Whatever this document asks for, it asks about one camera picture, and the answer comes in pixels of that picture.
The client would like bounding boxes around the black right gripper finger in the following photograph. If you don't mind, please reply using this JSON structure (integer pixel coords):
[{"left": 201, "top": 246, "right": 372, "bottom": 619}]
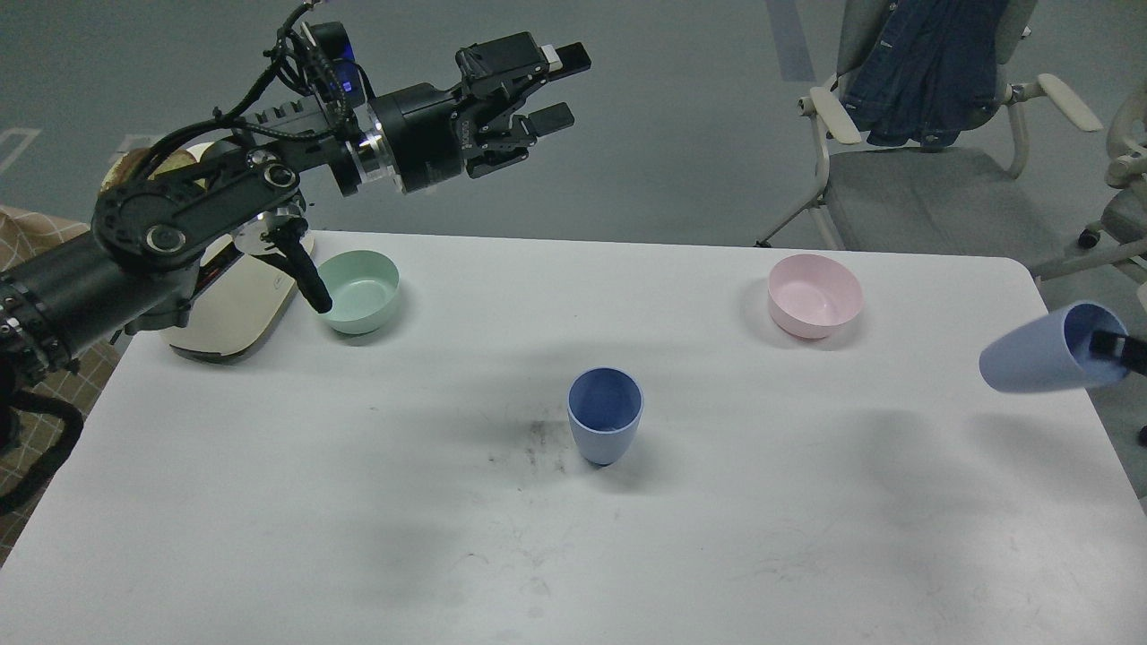
[{"left": 1091, "top": 331, "right": 1147, "bottom": 375}]

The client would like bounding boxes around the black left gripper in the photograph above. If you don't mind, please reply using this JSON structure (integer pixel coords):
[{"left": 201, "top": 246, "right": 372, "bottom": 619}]
[{"left": 358, "top": 34, "right": 591, "bottom": 194}]

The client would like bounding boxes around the mint green bowl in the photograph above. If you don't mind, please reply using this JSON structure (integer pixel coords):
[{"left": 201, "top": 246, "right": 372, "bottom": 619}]
[{"left": 318, "top": 250, "right": 401, "bottom": 335}]

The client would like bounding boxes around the blue denim jacket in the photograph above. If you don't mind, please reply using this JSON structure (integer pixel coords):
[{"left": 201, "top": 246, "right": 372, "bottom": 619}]
[{"left": 842, "top": 1, "right": 1008, "bottom": 150}]

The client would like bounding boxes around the rear bread slice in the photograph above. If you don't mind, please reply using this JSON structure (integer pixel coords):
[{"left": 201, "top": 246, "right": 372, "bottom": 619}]
[{"left": 97, "top": 148, "right": 197, "bottom": 196}]

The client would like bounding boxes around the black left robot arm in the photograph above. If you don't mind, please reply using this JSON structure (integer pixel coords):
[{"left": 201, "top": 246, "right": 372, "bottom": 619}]
[{"left": 3, "top": 1, "right": 591, "bottom": 514}]

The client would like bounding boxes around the grey office chair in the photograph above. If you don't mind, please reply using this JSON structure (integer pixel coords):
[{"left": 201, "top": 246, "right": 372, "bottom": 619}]
[{"left": 757, "top": 1, "right": 1101, "bottom": 272}]

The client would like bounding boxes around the cream white toaster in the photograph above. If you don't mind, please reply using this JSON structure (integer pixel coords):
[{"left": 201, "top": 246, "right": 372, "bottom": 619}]
[{"left": 159, "top": 199, "right": 304, "bottom": 362}]

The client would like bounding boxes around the pink bowl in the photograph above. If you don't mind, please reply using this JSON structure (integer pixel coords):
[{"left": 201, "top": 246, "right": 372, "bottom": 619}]
[{"left": 766, "top": 254, "right": 865, "bottom": 341}]

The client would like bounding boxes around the brown checkered cloth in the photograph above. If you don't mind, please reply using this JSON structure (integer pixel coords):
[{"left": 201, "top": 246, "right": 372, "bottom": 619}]
[{"left": 0, "top": 204, "right": 122, "bottom": 561}]

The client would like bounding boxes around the light blue cup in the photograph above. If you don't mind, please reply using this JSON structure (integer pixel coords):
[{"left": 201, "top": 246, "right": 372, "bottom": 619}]
[
  {"left": 565, "top": 366, "right": 646, "bottom": 467},
  {"left": 980, "top": 301, "right": 1131, "bottom": 393}
]

